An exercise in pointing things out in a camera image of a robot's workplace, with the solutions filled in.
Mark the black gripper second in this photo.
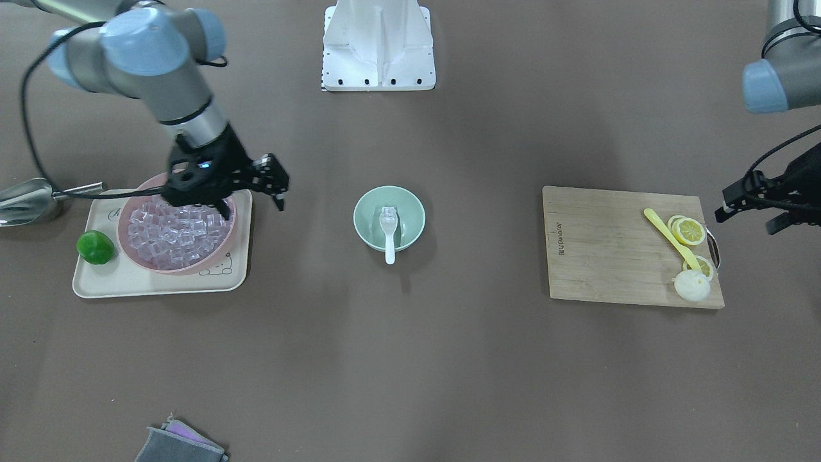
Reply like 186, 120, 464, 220
715, 144, 820, 235

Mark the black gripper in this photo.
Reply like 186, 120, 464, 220
160, 124, 290, 220

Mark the white plastic spoon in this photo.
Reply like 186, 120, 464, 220
378, 216, 398, 265

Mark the robot arm with blue joints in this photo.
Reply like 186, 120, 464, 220
19, 1, 230, 148

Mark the yellow plastic spoon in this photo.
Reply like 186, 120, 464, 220
643, 208, 701, 270

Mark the clear ice cubes pile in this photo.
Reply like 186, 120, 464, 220
123, 196, 233, 270

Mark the pink bowl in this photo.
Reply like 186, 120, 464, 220
117, 195, 239, 275

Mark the mint green bowl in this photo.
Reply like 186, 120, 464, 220
353, 186, 427, 252

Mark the metal ice scoop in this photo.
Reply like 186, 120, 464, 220
1, 178, 70, 227

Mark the lemon slice upper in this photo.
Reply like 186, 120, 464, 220
666, 214, 707, 246

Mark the lemon slice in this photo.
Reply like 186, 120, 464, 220
695, 255, 716, 281
666, 214, 707, 246

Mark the lemon slice lower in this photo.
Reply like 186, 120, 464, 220
695, 255, 716, 281

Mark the white onion half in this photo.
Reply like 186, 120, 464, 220
672, 269, 711, 302

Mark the wooden cutting board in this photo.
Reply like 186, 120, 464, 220
542, 186, 726, 310

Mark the cream rectangular tray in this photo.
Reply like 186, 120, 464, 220
71, 192, 253, 299

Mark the green lime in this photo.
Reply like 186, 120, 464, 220
74, 229, 115, 265

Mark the purple cloth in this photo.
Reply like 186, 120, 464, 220
160, 415, 225, 452

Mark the grey folded cloth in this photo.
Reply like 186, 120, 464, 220
135, 427, 230, 461

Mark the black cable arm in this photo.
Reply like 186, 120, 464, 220
738, 0, 821, 212
19, 9, 229, 198

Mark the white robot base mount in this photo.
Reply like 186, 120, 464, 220
321, 1, 437, 92

